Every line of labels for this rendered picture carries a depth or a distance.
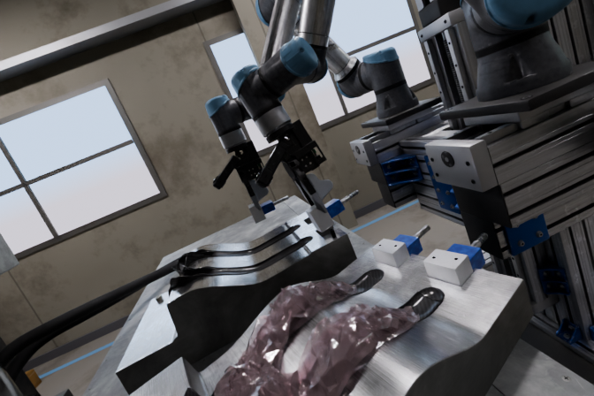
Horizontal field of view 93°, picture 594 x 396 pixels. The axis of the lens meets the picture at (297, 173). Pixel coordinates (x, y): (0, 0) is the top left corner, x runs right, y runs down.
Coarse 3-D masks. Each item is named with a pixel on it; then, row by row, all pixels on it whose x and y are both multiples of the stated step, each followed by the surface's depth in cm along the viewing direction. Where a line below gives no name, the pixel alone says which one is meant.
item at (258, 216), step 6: (282, 198) 93; (288, 198) 93; (252, 204) 91; (264, 204) 91; (270, 204) 90; (276, 204) 92; (252, 210) 88; (258, 210) 89; (264, 210) 90; (270, 210) 90; (258, 216) 89; (264, 216) 90; (258, 222) 89
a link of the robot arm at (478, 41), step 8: (464, 8) 56; (472, 16) 51; (472, 24) 53; (472, 32) 56; (480, 32) 53; (488, 32) 50; (520, 32) 50; (472, 40) 57; (480, 40) 55; (488, 40) 53; (496, 40) 52; (504, 40) 51; (480, 48) 55
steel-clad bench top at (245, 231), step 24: (288, 216) 118; (216, 240) 126; (240, 240) 113; (360, 240) 74; (168, 288) 95; (144, 312) 85; (120, 336) 76; (120, 360) 65; (216, 360) 53; (528, 360) 32; (552, 360) 31; (96, 384) 60; (120, 384) 57; (504, 384) 31; (528, 384) 30; (552, 384) 29; (576, 384) 28
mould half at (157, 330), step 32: (288, 224) 81; (224, 256) 70; (256, 256) 69; (288, 256) 62; (320, 256) 59; (352, 256) 61; (192, 288) 54; (224, 288) 55; (256, 288) 56; (160, 320) 63; (192, 320) 54; (224, 320) 55; (128, 352) 56; (160, 352) 53; (192, 352) 54; (128, 384) 52
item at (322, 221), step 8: (336, 200) 65; (344, 200) 66; (312, 208) 65; (328, 208) 64; (336, 208) 64; (344, 208) 65; (312, 216) 63; (320, 216) 63; (328, 216) 64; (320, 224) 63; (328, 224) 64
